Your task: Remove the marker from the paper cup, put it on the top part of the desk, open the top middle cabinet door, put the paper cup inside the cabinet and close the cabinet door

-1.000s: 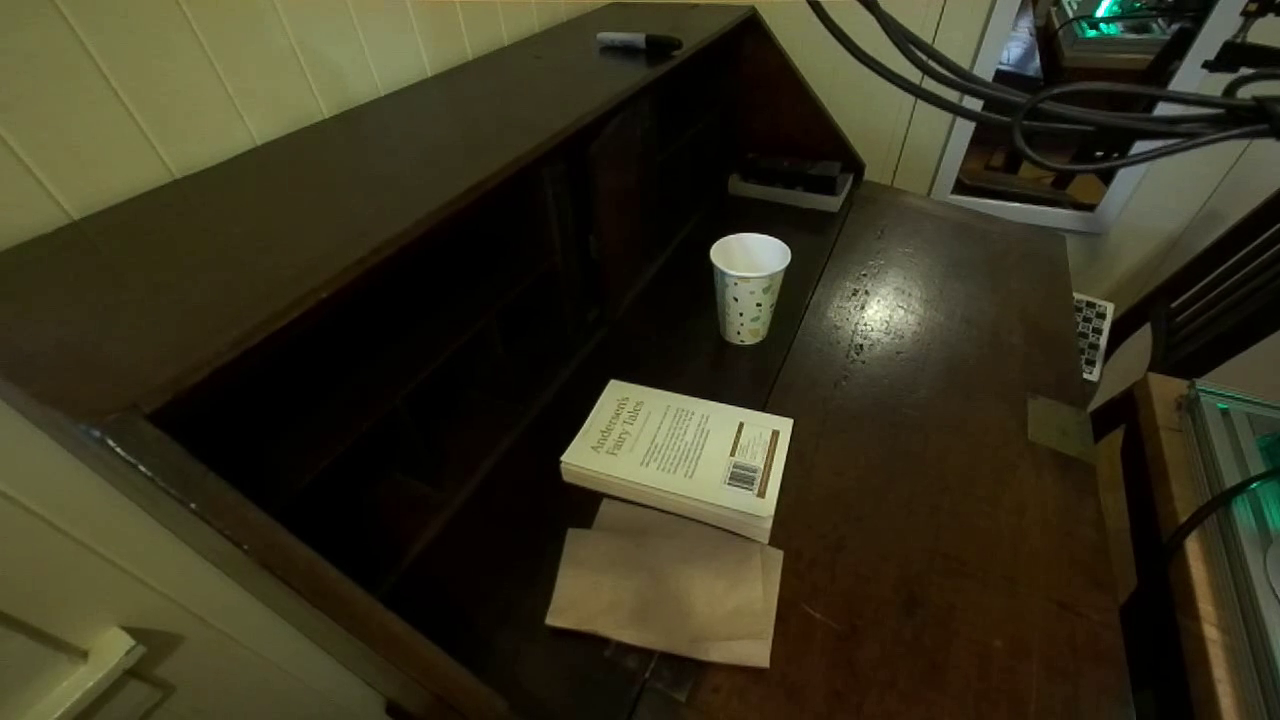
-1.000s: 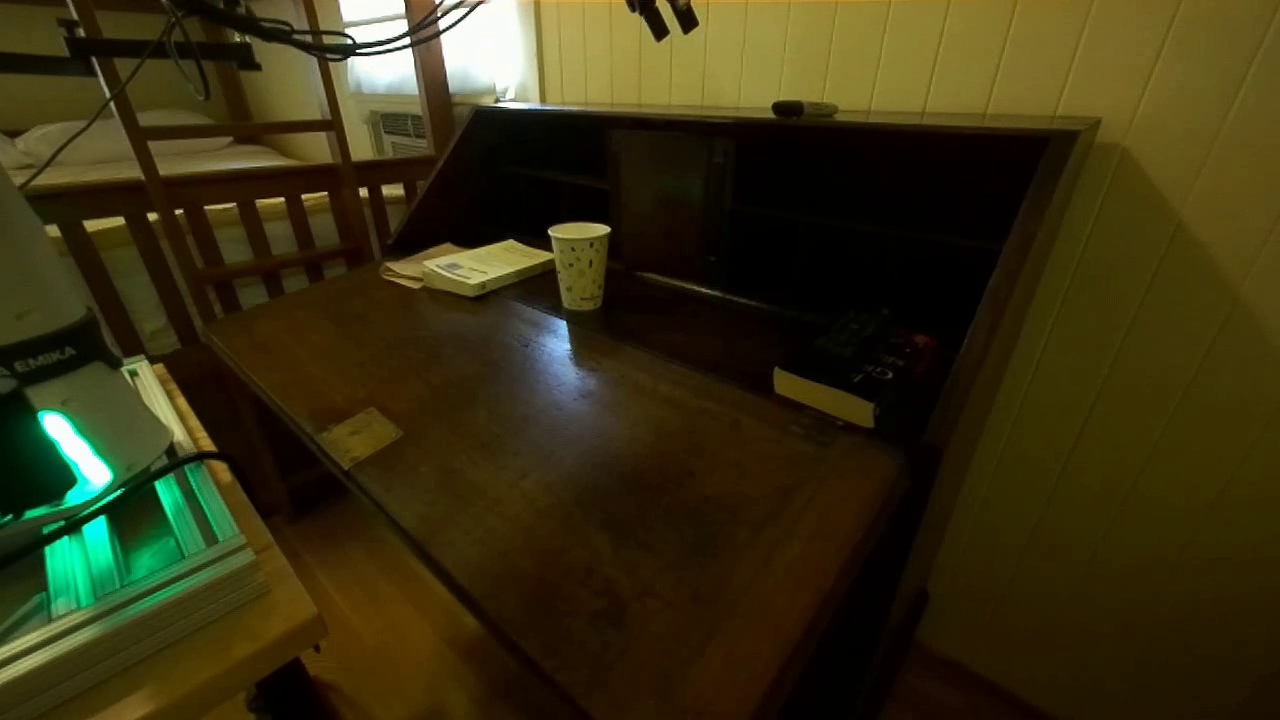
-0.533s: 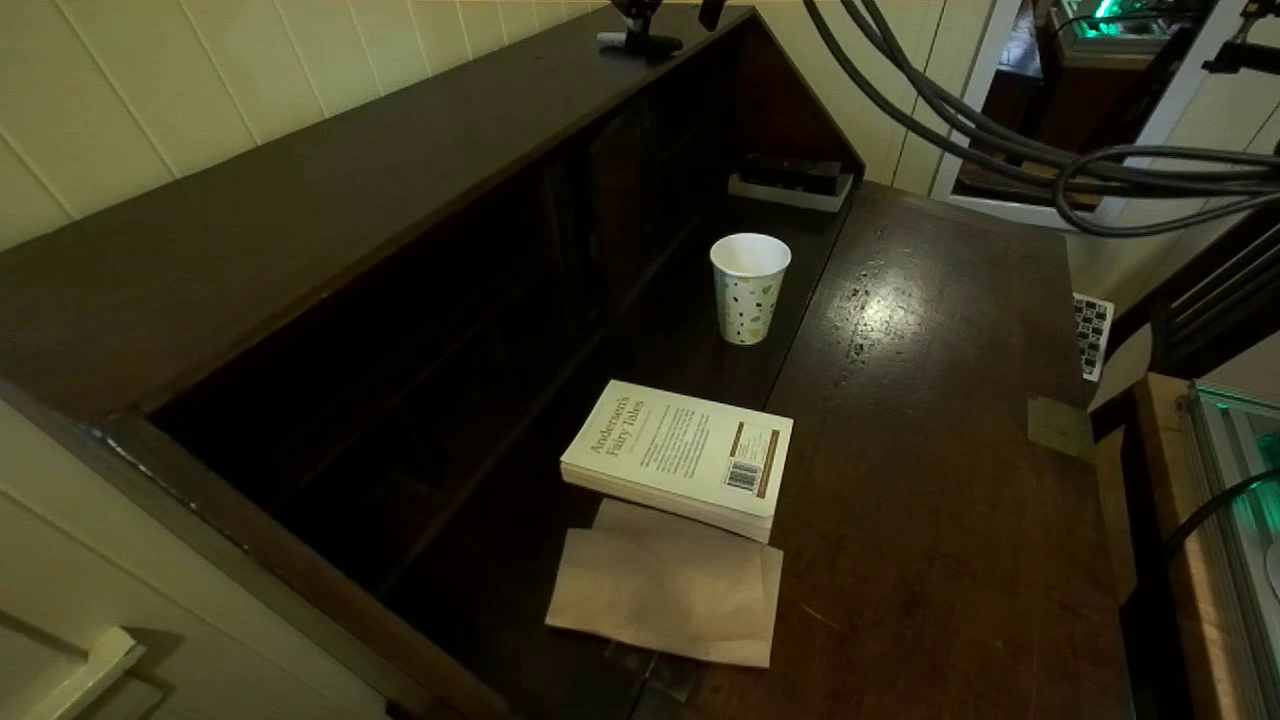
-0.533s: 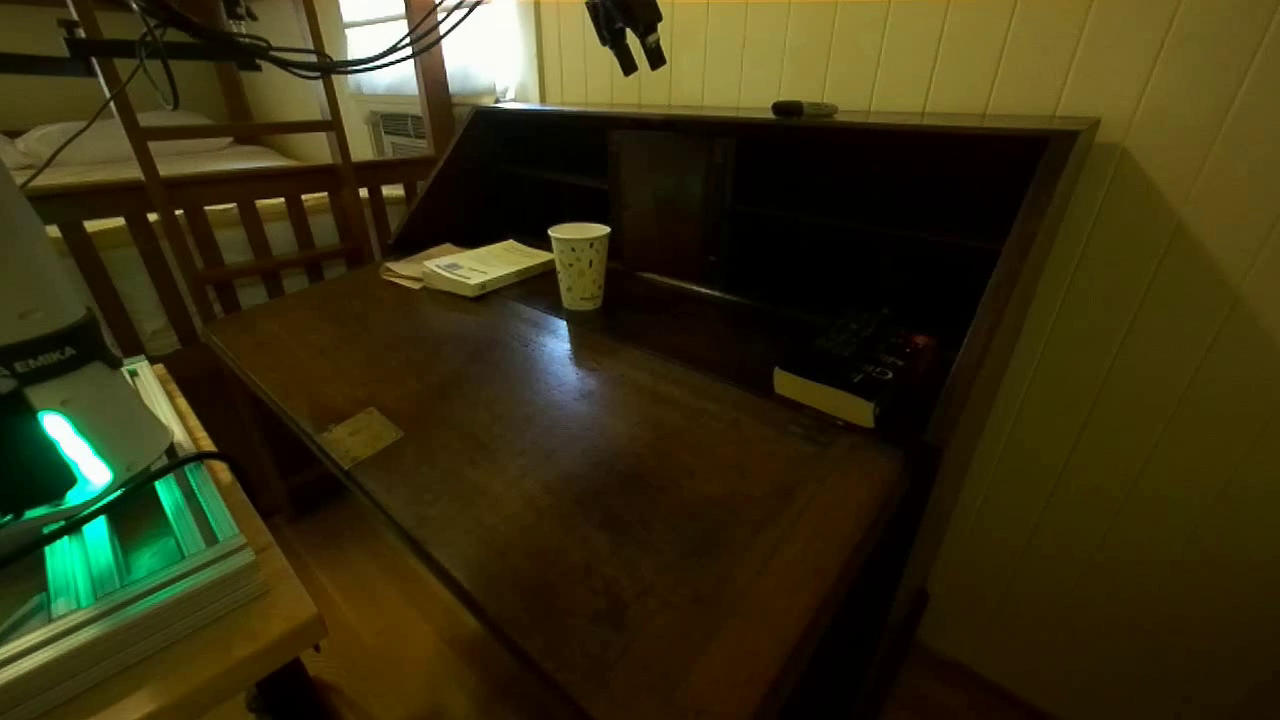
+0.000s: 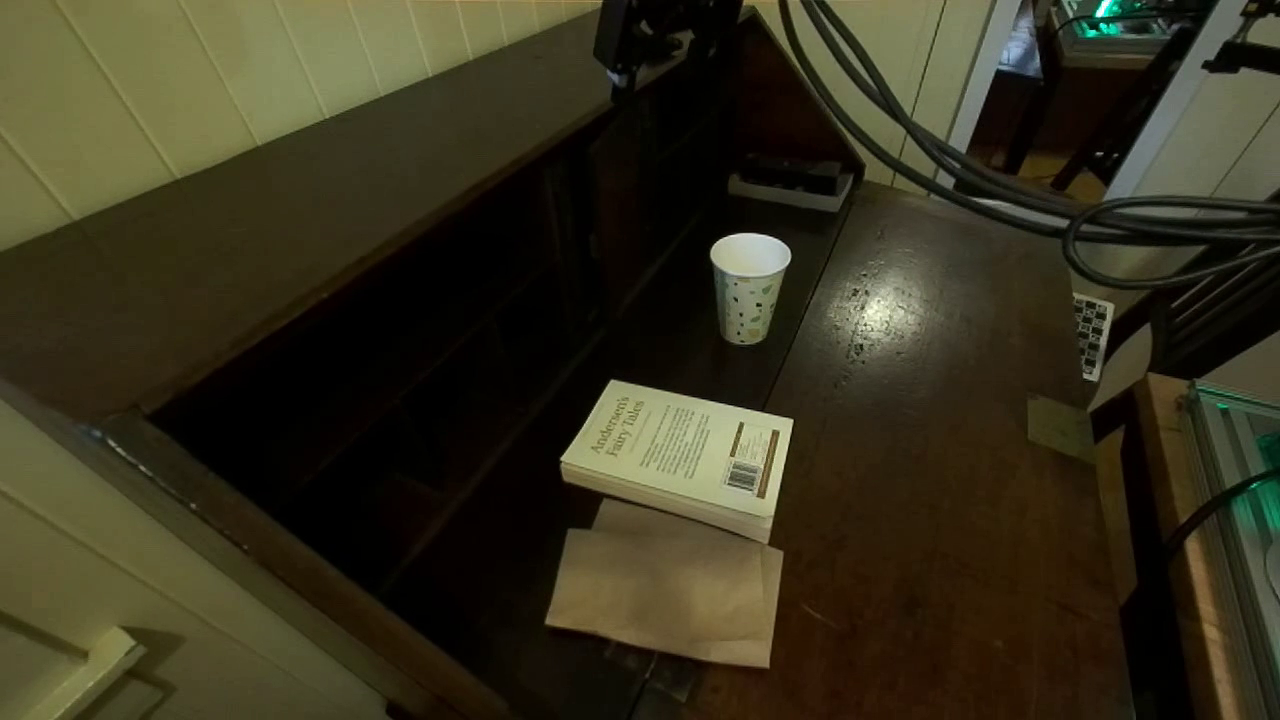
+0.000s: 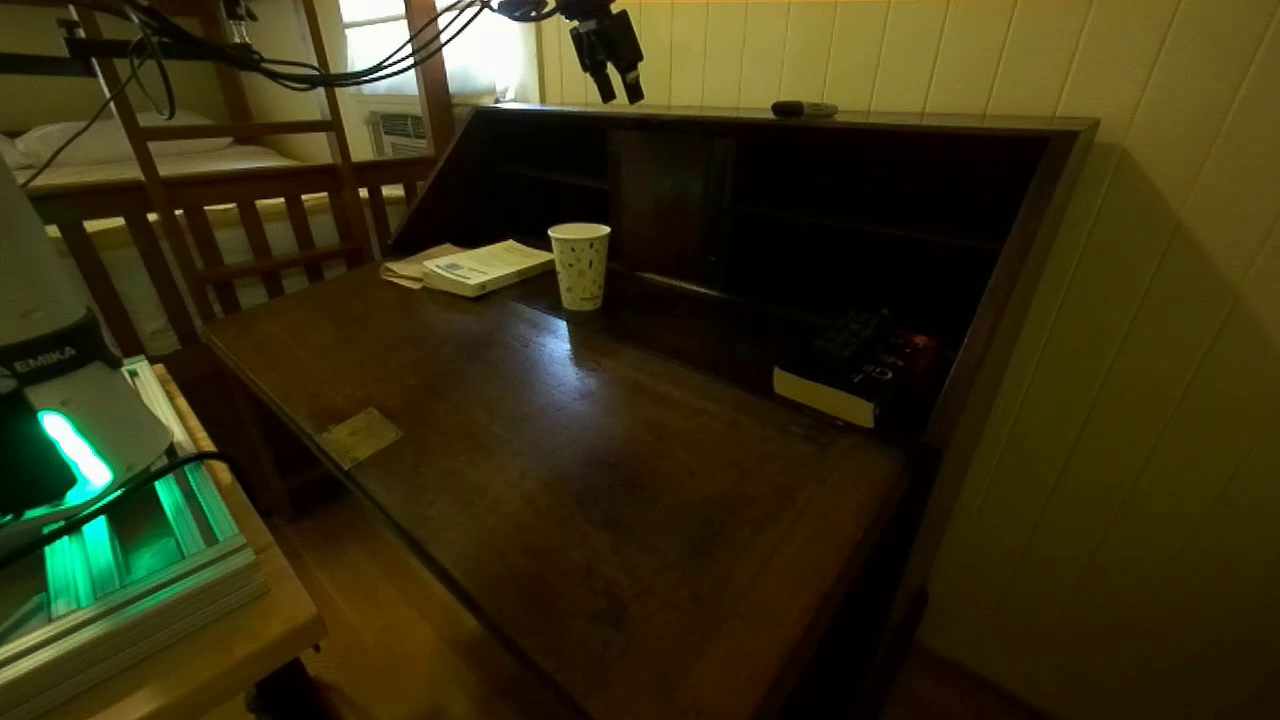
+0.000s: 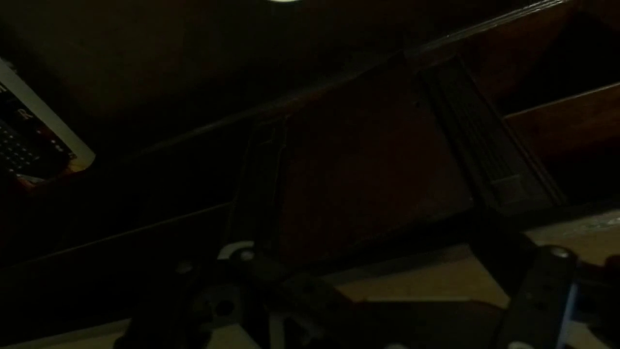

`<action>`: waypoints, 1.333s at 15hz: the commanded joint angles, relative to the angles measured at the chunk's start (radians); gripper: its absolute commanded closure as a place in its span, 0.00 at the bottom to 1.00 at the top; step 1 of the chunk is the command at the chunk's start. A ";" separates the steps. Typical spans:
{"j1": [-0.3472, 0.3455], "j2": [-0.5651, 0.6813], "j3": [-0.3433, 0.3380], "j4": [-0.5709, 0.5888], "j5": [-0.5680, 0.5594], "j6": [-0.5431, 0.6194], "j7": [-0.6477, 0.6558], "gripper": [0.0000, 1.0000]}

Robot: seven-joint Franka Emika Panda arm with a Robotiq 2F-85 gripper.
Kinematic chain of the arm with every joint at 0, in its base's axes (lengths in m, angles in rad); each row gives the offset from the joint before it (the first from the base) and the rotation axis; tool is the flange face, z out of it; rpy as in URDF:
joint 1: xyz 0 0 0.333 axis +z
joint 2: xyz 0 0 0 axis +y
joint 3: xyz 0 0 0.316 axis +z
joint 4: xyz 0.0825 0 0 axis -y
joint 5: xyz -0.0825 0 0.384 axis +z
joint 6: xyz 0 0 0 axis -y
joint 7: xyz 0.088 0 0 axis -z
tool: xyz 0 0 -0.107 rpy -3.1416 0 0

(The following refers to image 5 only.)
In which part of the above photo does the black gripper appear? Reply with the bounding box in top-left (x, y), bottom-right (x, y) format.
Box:
top-left (592, 0), bottom-right (745, 97)

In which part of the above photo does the white dotted paper cup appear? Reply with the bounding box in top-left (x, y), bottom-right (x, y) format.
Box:
top-left (708, 228), bottom-right (796, 354)

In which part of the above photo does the beige label on desk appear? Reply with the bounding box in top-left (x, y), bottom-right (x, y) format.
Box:
top-left (1024, 394), bottom-right (1101, 470)

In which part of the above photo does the dark wooden secretary desk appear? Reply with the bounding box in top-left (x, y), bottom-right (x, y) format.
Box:
top-left (0, 0), bottom-right (1139, 720)

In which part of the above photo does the white panelled door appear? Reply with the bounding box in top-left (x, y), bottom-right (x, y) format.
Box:
top-left (0, 398), bottom-right (391, 720)

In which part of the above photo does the white paperback book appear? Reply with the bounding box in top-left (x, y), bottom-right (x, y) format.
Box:
top-left (556, 378), bottom-right (798, 548)

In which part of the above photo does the light wooden side table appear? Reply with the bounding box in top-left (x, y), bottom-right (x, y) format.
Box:
top-left (1128, 367), bottom-right (1280, 720)

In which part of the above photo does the white perforated bracket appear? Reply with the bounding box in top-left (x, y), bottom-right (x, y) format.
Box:
top-left (1066, 288), bottom-right (1121, 388)

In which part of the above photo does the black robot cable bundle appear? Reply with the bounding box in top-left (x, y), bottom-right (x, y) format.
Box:
top-left (771, 0), bottom-right (1280, 295)

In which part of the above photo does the thin black base cable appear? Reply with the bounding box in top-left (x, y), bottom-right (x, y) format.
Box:
top-left (1160, 463), bottom-right (1280, 566)

